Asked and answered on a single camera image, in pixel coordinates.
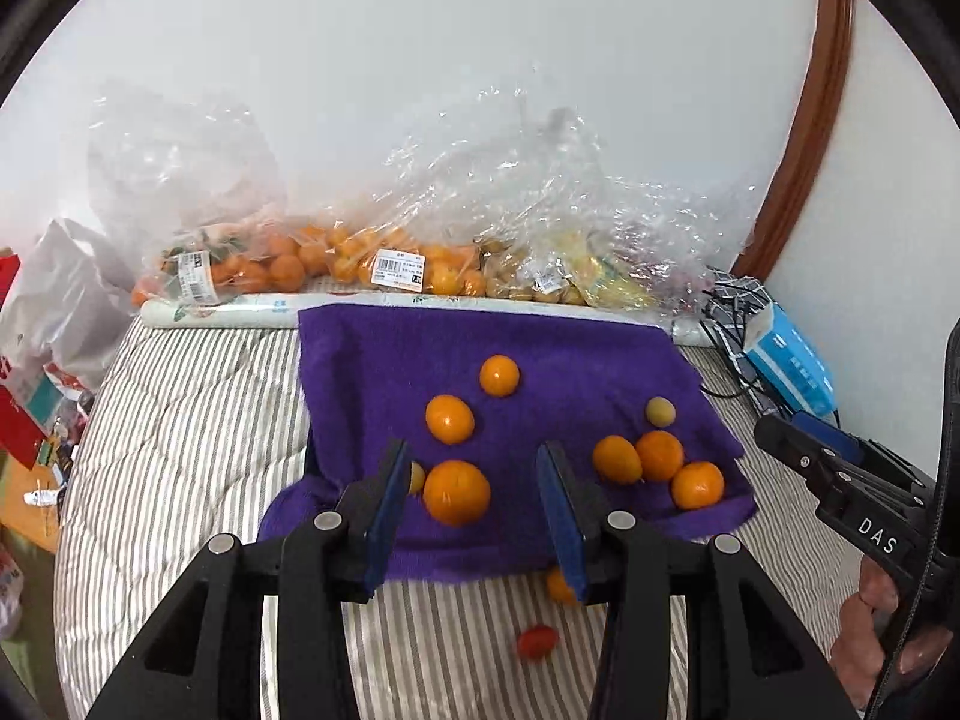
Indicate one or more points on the clear bag of leafy tangerines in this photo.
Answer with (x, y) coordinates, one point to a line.
(225, 266)

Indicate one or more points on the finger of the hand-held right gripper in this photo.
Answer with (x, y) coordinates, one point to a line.
(787, 442)
(836, 435)

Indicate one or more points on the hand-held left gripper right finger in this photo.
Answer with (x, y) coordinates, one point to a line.
(562, 529)

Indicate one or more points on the red box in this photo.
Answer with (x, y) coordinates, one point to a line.
(19, 416)

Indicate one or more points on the purple towel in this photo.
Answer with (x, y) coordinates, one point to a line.
(562, 360)

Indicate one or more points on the clear bag of yellow fruits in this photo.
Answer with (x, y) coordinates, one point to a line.
(585, 274)

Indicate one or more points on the clear bag of brownish fruits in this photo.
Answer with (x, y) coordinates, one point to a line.
(510, 270)

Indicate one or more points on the person's right hand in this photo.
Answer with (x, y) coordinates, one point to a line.
(859, 660)

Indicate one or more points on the small red apple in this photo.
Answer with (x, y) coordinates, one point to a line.
(537, 642)

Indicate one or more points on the white paper roll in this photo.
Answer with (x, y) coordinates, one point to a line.
(225, 311)

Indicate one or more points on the large orange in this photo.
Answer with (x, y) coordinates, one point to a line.
(457, 493)

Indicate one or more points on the white plastic bag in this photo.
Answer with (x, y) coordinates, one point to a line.
(60, 292)

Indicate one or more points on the brown wooden door frame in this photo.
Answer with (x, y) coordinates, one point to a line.
(814, 127)

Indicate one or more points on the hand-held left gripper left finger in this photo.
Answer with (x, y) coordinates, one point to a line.
(386, 517)

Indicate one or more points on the olive green round fruit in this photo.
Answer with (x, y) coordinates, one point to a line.
(661, 412)
(417, 477)

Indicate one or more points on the small white bottle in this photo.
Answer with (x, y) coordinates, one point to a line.
(41, 497)

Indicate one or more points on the blue tissue box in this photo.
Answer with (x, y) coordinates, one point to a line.
(795, 360)

